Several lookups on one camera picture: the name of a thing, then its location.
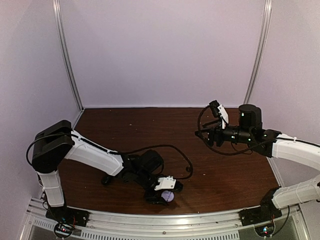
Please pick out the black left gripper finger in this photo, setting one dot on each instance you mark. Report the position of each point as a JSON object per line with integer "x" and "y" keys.
{"x": 156, "y": 200}
{"x": 178, "y": 187}

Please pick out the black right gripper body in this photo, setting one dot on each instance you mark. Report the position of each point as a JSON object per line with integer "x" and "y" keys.
{"x": 219, "y": 138}

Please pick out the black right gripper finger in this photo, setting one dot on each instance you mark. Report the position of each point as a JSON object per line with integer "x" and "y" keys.
{"x": 211, "y": 123}
{"x": 203, "y": 134}

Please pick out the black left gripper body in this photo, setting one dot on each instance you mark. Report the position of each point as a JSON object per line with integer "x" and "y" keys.
{"x": 144, "y": 178}

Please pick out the lilac earbud charging case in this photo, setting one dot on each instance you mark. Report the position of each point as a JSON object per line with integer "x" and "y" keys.
{"x": 168, "y": 196}

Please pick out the black oval charging case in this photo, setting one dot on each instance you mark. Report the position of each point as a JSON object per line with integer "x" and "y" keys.
{"x": 106, "y": 180}

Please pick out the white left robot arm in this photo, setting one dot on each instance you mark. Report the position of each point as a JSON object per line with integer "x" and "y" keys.
{"x": 60, "y": 142}

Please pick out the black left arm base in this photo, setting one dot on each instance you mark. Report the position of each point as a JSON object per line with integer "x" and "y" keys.
{"x": 67, "y": 215}

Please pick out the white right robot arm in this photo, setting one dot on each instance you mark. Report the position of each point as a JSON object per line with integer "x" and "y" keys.
{"x": 249, "y": 135}

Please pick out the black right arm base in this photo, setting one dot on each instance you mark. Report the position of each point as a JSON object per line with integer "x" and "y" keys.
{"x": 265, "y": 212}

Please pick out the left circuit board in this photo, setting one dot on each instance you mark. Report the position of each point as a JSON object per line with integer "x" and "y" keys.
{"x": 63, "y": 230}

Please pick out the circuit board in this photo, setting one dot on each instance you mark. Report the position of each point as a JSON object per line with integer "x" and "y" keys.
{"x": 63, "y": 230}
{"x": 265, "y": 230}

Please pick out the right circuit board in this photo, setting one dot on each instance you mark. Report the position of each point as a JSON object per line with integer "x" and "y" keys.
{"x": 265, "y": 230}

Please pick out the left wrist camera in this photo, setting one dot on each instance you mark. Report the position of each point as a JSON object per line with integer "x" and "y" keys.
{"x": 166, "y": 183}

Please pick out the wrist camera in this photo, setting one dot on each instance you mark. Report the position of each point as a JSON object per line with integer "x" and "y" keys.
{"x": 166, "y": 183}
{"x": 219, "y": 112}

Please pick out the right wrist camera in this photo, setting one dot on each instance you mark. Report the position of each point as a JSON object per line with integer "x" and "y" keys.
{"x": 219, "y": 112}

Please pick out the right aluminium frame post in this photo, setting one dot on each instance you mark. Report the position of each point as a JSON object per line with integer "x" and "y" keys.
{"x": 263, "y": 35}

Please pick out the aluminium frame post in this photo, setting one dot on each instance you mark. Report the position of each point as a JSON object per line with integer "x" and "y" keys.
{"x": 65, "y": 54}
{"x": 263, "y": 35}

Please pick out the left aluminium frame post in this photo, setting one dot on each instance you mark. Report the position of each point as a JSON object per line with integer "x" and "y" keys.
{"x": 65, "y": 54}

